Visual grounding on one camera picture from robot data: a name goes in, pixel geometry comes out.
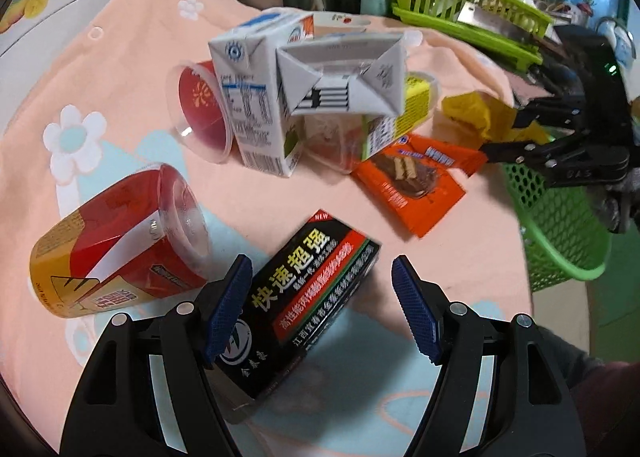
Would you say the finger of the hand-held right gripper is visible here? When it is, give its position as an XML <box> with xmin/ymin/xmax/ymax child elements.
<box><xmin>512</xmin><ymin>90</ymin><xmax>588</xmax><ymax>130</ymax></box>
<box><xmin>479</xmin><ymin>134</ymin><xmax>593</xmax><ymax>170</ymax></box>

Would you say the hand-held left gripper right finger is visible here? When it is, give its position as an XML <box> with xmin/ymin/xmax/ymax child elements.
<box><xmin>391</xmin><ymin>254</ymin><xmax>586</xmax><ymax>457</ymax></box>

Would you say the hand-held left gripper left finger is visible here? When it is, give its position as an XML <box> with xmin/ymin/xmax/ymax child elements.
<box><xmin>60</xmin><ymin>253</ymin><xmax>253</xmax><ymax>457</ymax></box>

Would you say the black printed cardboard box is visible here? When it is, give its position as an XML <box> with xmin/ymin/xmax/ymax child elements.
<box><xmin>215</xmin><ymin>210</ymin><xmax>383</xmax><ymax>400</ymax></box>

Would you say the green mesh basket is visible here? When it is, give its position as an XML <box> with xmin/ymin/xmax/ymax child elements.
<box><xmin>500</xmin><ymin>134</ymin><xmax>613</xmax><ymax>293</ymax></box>

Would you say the yellow plastic bag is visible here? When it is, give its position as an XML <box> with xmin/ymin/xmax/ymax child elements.
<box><xmin>441</xmin><ymin>91</ymin><xmax>551</xmax><ymax>148</ymax></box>

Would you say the orange wafer wrapper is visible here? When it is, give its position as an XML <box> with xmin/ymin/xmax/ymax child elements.
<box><xmin>350</xmin><ymin>133</ymin><xmax>488</xmax><ymax>239</ymax></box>

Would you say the clear plastic cup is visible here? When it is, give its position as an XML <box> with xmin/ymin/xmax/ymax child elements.
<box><xmin>304</xmin><ymin>71</ymin><xmax>441</xmax><ymax>173</ymax></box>

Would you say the red plastic cup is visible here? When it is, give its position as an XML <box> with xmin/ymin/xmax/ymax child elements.
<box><xmin>167</xmin><ymin>61</ymin><xmax>236</xmax><ymax>164</ymax></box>

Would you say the white blue-print milk carton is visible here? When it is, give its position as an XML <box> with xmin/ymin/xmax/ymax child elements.
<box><xmin>209</xmin><ymin>7</ymin><xmax>316</xmax><ymax>179</ymax></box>

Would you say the person's right hand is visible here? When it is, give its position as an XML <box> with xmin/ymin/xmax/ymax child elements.
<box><xmin>595</xmin><ymin>172</ymin><xmax>640</xmax><ymax>234</ymax></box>

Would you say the steel cleaver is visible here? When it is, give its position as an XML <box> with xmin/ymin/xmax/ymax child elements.
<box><xmin>460</xmin><ymin>1</ymin><xmax>543</xmax><ymax>45</ymax></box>

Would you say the person's dark clothing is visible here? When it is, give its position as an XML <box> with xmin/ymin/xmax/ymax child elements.
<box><xmin>537</xmin><ymin>332</ymin><xmax>640</xmax><ymax>457</ymax></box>

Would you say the white patterned plate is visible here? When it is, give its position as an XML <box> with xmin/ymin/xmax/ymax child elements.
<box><xmin>312</xmin><ymin>11</ymin><xmax>373</xmax><ymax>30</ymax></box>

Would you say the peach flower-print towel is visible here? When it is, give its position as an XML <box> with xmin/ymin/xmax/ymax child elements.
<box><xmin>0</xmin><ymin>0</ymin><xmax>531</xmax><ymax>457</ymax></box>

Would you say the fruit wall sticker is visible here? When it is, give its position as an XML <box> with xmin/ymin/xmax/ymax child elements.
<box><xmin>0</xmin><ymin>0</ymin><xmax>51</xmax><ymax>34</ymax></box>

